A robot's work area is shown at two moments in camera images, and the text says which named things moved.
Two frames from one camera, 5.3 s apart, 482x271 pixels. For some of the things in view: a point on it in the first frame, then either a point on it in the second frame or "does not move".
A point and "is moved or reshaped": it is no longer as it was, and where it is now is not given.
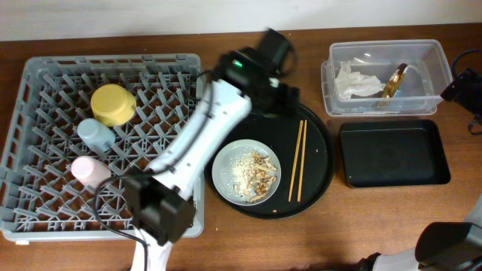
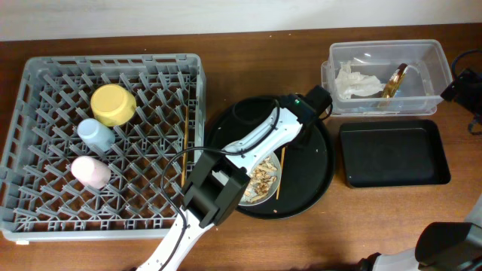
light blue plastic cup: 96,135 does not move
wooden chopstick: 302,160 -> 282,159
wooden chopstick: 296,159 is moved or reshaped
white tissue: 349,83 does not move
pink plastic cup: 89,171 does not move
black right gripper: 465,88 does not move
